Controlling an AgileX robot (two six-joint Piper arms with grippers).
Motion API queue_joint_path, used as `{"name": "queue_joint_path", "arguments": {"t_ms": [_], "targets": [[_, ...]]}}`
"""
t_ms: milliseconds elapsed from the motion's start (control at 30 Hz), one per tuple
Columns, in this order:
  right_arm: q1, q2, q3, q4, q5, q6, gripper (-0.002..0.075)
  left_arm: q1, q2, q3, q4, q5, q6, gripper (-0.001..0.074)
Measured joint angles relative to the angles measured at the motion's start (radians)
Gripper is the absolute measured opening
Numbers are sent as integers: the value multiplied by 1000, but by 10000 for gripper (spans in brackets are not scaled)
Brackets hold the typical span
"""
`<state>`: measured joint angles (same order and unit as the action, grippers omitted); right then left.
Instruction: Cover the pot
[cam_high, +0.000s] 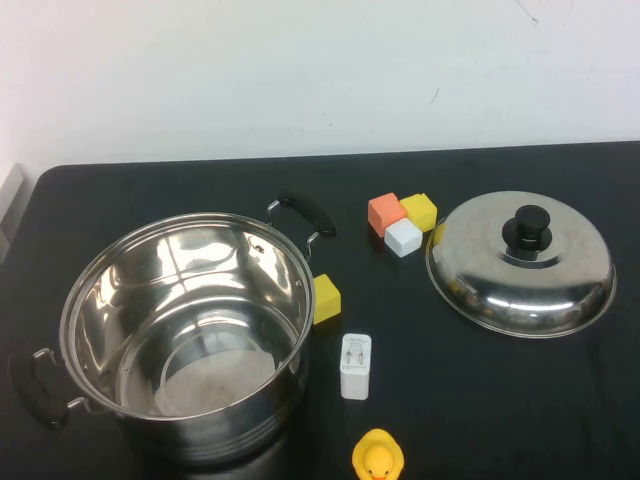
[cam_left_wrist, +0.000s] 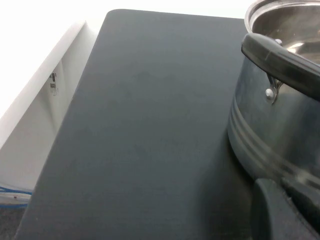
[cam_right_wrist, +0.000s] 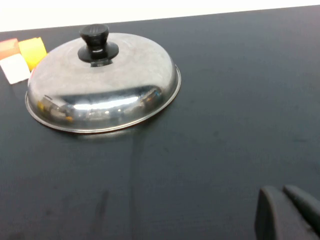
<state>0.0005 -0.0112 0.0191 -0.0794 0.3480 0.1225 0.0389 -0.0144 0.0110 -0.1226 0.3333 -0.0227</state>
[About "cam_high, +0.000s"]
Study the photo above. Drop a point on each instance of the orange foam cube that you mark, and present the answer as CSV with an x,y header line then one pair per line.
x,y
381,216

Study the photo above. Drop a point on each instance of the stainless steel lid black knob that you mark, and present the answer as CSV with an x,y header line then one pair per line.
x,y
500,290

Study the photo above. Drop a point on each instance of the grey wall fixture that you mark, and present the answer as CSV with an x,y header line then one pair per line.
x,y
11,210

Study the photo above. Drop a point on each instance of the white foam cube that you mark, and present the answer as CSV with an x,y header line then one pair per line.
x,y
403,239

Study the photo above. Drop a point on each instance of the yellow foam cube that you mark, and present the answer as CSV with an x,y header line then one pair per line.
x,y
423,213
327,299

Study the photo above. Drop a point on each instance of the white plug charger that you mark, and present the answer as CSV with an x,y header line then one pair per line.
x,y
355,370

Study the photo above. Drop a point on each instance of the yellow rubber duck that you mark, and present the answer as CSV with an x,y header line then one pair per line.
x,y
378,455

